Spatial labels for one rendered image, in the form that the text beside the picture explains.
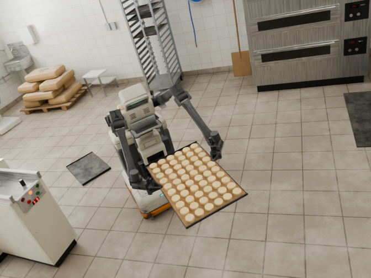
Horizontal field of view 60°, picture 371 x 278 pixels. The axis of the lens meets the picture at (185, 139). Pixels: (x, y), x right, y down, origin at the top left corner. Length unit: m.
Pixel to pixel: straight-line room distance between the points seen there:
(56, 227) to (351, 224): 2.50
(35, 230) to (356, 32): 4.19
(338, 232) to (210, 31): 4.01
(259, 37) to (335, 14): 0.95
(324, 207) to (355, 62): 2.37
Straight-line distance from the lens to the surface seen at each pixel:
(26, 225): 2.94
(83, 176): 4.24
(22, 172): 3.02
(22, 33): 7.49
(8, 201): 2.80
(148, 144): 2.83
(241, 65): 5.60
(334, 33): 4.66
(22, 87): 6.94
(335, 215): 3.00
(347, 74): 4.89
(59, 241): 3.22
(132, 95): 2.57
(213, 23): 5.74
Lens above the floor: 2.21
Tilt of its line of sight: 32 degrees down
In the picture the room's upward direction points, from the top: 16 degrees counter-clockwise
